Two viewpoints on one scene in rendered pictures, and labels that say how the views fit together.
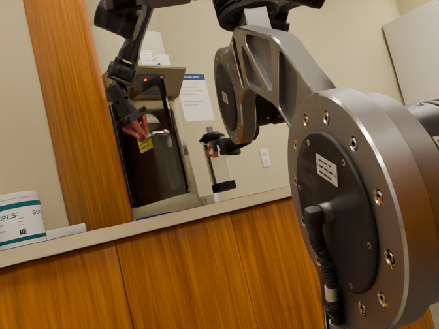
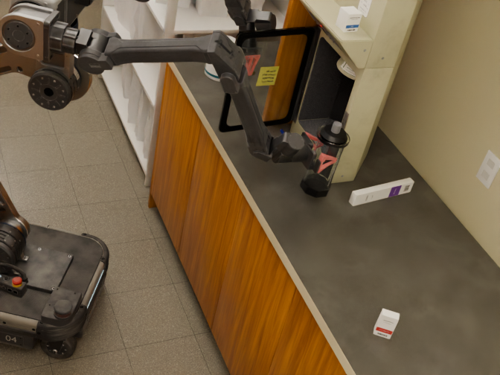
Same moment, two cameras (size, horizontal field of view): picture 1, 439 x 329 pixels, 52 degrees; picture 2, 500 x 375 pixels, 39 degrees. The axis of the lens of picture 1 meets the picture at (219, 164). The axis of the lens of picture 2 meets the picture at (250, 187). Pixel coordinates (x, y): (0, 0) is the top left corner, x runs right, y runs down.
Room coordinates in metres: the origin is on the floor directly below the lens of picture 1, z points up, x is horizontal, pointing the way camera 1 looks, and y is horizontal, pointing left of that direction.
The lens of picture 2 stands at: (1.97, -1.94, 2.43)
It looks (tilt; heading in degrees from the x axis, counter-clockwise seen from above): 38 degrees down; 100
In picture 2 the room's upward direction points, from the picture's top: 14 degrees clockwise
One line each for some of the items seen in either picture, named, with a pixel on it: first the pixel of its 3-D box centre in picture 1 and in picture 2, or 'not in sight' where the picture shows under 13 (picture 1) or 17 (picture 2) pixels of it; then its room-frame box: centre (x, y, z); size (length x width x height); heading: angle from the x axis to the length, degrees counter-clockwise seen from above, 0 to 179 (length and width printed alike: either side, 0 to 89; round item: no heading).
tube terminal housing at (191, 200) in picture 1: (132, 128); (365, 64); (1.86, 0.31, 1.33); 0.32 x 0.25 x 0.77; 131
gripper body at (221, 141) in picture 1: (232, 143); (298, 152); (1.77, -0.07, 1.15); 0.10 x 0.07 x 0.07; 132
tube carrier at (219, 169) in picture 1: (217, 162); (324, 161); (1.85, 0.00, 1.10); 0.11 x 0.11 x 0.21
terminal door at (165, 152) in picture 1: (147, 144); (265, 80); (1.55, 0.23, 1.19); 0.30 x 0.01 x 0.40; 46
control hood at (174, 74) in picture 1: (147, 82); (329, 30); (1.73, 0.20, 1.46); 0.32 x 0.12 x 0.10; 131
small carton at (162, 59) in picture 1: (161, 63); (348, 18); (1.78, 0.13, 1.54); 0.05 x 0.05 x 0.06; 46
